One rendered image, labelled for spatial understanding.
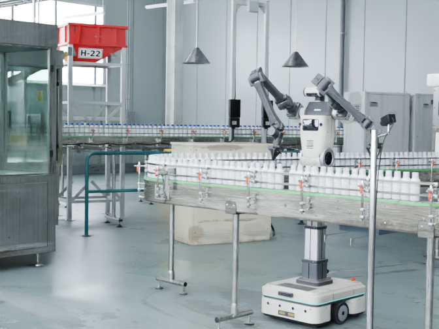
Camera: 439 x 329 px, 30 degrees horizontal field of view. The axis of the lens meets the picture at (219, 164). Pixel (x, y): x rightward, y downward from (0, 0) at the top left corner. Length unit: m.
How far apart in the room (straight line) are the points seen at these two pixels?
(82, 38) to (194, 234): 3.73
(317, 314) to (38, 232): 3.31
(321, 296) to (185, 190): 1.23
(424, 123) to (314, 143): 6.23
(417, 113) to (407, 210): 7.22
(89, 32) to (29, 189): 4.39
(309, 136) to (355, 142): 5.56
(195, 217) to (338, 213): 4.61
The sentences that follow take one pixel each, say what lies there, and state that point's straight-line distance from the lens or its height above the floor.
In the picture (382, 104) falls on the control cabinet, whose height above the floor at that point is 1.71.
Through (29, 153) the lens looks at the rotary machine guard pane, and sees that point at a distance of 8.01.
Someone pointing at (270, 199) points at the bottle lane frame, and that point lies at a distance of 5.41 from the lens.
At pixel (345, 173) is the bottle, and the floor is 1.13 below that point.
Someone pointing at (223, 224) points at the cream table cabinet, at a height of 0.23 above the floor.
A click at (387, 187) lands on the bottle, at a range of 4.92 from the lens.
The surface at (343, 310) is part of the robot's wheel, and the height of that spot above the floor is 0.10.
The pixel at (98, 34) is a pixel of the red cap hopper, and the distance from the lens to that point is 11.97.
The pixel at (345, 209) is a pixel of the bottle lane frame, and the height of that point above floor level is 0.91.
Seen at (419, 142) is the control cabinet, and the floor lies 1.18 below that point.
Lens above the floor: 1.44
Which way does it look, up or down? 3 degrees down
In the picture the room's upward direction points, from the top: 1 degrees clockwise
